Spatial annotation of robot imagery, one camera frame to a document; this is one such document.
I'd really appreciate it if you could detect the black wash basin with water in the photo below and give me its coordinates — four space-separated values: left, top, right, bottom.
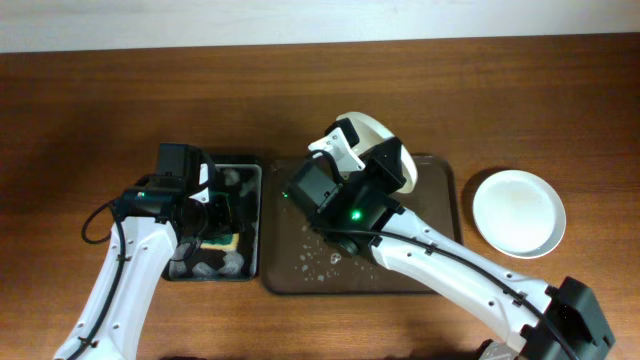
162 155 263 282

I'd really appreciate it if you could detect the brown plastic serving tray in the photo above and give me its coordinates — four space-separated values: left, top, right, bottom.
258 155 463 295

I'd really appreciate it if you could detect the yellow green sponge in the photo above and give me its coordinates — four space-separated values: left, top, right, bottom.
200 233 239 251

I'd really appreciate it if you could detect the pale green plate red stain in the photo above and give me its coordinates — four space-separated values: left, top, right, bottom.
472 170 567 259

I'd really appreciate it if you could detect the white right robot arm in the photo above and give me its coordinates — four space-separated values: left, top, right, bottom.
286 135 615 359

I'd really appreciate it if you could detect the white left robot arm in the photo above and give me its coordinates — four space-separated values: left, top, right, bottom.
55 143 240 359

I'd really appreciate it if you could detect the cream plate with red stain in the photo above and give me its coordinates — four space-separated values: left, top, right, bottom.
336 111 418 194

